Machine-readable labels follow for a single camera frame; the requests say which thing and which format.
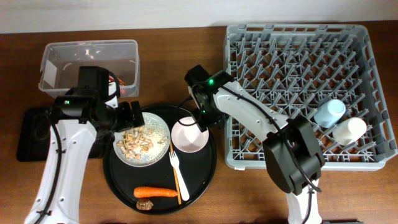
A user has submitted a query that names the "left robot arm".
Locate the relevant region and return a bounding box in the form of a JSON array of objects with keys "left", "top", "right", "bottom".
[{"left": 24, "top": 66, "right": 144, "bottom": 223}]

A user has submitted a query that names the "round black tray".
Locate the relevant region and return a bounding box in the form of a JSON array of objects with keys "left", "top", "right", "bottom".
[{"left": 102, "top": 104, "right": 218, "bottom": 216}]

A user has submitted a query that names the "orange carrot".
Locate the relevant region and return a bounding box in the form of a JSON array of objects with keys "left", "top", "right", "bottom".
[{"left": 133, "top": 186, "right": 178, "bottom": 198}]

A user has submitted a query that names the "wooden chopstick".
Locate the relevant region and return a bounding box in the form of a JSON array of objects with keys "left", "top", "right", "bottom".
[{"left": 170, "top": 140, "right": 182, "bottom": 205}]

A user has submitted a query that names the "white plastic fork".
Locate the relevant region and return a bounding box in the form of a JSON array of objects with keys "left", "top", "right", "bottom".
[{"left": 169, "top": 151, "right": 190, "bottom": 201}]

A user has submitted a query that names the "pink bowl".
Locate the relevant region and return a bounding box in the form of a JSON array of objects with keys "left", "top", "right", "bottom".
[{"left": 171, "top": 116, "right": 210, "bottom": 153}]

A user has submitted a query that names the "red snack wrapper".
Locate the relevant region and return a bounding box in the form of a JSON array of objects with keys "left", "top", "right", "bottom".
[{"left": 108, "top": 75, "right": 126, "bottom": 96}]

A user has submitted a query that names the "grey dishwasher rack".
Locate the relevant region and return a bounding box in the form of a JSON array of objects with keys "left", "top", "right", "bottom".
[{"left": 224, "top": 24, "right": 397, "bottom": 171}]

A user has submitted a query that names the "blue cup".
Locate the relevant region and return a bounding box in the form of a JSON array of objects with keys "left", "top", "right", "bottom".
[{"left": 314, "top": 99, "right": 346, "bottom": 128}]

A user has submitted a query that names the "black rectangular tray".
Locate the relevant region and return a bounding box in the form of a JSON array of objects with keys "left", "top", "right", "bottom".
[{"left": 16, "top": 108, "right": 101, "bottom": 162}]

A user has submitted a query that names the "clear plastic bin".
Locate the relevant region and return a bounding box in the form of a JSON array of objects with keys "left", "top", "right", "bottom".
[{"left": 38, "top": 39, "right": 140, "bottom": 98}]

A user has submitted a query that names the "cream white cup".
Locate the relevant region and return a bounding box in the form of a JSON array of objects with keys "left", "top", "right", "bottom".
[{"left": 332, "top": 117, "right": 367, "bottom": 146}]

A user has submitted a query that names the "grey plate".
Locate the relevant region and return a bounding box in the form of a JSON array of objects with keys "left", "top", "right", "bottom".
[{"left": 113, "top": 112, "right": 170, "bottom": 167}]

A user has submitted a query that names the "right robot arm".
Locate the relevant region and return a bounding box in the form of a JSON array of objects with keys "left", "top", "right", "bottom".
[{"left": 185, "top": 65, "right": 325, "bottom": 223}]

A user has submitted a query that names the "brown walnut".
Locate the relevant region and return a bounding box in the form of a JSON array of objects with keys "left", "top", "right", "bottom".
[{"left": 136, "top": 198, "right": 154, "bottom": 211}]

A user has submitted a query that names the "peanut shells and rice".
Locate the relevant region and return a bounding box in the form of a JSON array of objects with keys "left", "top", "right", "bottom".
[{"left": 116, "top": 123, "right": 169, "bottom": 162}]

